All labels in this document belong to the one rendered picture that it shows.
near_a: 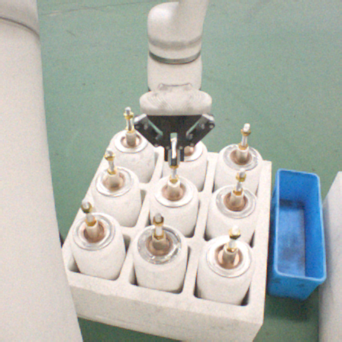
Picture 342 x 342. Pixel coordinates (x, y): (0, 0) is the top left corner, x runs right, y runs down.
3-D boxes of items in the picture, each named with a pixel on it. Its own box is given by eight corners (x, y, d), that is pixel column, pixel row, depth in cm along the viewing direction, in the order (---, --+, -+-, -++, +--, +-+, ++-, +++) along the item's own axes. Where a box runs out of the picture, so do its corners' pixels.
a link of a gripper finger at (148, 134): (137, 111, 57) (164, 132, 60) (130, 118, 58) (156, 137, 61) (137, 123, 55) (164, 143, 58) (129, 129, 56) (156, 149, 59)
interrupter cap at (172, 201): (176, 216, 66) (176, 214, 66) (145, 195, 70) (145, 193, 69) (201, 190, 70) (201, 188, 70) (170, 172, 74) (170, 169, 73)
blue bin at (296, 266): (309, 305, 80) (327, 282, 71) (262, 298, 81) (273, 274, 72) (306, 202, 99) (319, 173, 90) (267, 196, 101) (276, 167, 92)
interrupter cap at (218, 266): (242, 235, 64) (243, 233, 63) (256, 273, 59) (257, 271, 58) (200, 243, 63) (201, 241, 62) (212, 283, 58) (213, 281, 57)
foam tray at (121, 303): (245, 353, 73) (262, 324, 60) (69, 314, 78) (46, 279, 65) (258, 207, 99) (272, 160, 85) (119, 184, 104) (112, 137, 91)
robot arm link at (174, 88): (140, 117, 46) (137, 75, 42) (143, 69, 54) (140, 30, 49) (211, 116, 47) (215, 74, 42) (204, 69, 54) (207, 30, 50)
